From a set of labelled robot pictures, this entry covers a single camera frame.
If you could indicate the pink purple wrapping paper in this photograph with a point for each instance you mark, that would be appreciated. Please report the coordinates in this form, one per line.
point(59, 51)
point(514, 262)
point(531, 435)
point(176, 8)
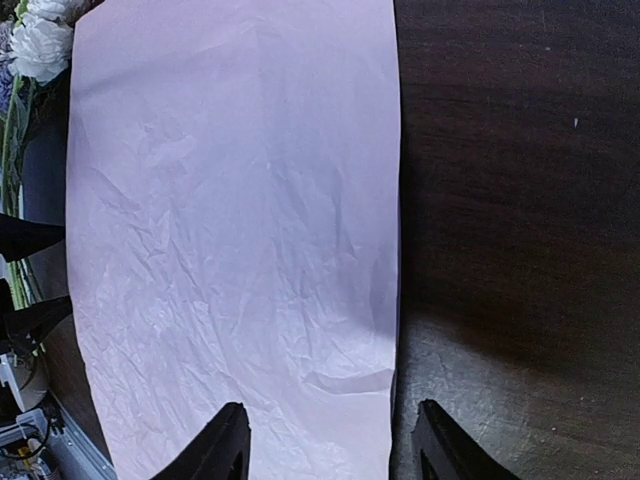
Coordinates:
point(232, 228)

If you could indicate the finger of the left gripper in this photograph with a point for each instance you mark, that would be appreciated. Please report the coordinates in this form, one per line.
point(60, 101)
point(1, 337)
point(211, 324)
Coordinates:
point(21, 238)
point(27, 328)

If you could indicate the aluminium front rail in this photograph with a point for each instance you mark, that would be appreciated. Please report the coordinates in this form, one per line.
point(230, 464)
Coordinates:
point(39, 438)

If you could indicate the white fake flower stem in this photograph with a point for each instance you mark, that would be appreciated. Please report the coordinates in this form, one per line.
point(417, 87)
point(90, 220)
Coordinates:
point(36, 45)

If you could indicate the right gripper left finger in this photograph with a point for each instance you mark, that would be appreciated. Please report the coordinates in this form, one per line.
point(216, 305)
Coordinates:
point(221, 451)

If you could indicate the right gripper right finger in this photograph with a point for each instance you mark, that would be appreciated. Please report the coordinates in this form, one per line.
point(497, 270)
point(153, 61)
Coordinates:
point(444, 450)

